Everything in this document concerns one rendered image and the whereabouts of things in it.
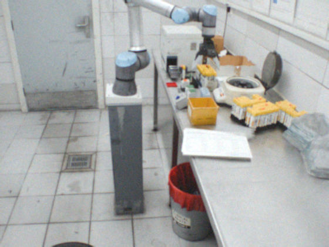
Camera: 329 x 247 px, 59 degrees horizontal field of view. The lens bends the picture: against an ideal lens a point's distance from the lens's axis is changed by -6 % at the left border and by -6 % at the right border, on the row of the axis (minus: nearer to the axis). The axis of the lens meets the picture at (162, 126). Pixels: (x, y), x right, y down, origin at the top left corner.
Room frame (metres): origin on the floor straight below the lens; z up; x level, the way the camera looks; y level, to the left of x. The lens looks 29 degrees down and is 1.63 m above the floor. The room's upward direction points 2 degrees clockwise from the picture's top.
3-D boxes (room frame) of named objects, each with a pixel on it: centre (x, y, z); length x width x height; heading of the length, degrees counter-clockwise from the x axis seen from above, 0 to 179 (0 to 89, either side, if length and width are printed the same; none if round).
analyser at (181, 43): (2.33, -0.13, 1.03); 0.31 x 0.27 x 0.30; 8
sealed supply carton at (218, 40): (2.77, -0.39, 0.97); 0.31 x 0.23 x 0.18; 2
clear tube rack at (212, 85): (1.95, -0.28, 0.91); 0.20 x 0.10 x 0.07; 8
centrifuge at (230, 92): (1.72, -0.45, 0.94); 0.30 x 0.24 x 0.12; 89
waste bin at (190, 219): (1.52, -0.22, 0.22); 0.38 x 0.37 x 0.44; 8
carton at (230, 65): (2.08, -0.46, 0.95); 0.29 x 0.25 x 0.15; 98
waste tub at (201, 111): (1.45, -0.20, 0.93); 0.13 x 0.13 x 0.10; 7
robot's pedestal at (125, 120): (1.72, 0.24, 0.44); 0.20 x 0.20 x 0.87; 8
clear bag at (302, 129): (1.23, -0.70, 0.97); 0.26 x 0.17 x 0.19; 22
